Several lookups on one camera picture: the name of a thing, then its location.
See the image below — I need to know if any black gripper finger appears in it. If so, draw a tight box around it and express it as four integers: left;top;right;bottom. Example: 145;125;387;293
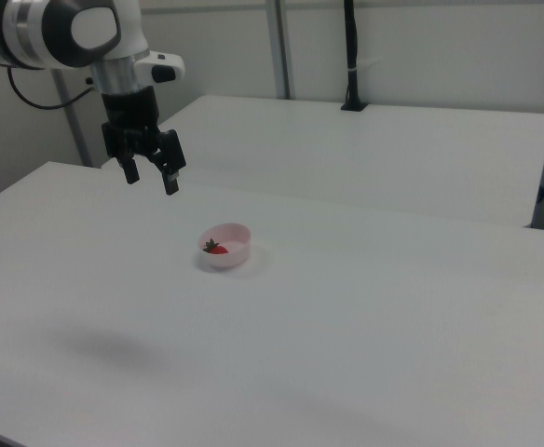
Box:
121;157;142;185
161;169;182;196

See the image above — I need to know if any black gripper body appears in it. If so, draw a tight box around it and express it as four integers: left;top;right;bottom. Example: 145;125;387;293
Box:
100;85;188;177

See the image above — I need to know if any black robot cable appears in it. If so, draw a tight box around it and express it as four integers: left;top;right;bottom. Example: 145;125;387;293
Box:
6;67;98;111

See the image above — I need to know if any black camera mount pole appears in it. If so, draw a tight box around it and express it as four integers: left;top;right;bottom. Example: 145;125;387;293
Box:
339;0;370;113

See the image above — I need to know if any pink plastic bowl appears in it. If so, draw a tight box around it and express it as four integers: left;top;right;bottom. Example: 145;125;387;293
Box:
197;222;253;270

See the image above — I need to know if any red strawberry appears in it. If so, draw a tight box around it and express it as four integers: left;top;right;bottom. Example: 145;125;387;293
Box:
201;237;230;256

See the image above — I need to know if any white side table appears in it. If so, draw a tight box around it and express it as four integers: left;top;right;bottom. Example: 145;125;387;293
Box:
102;94;544;229

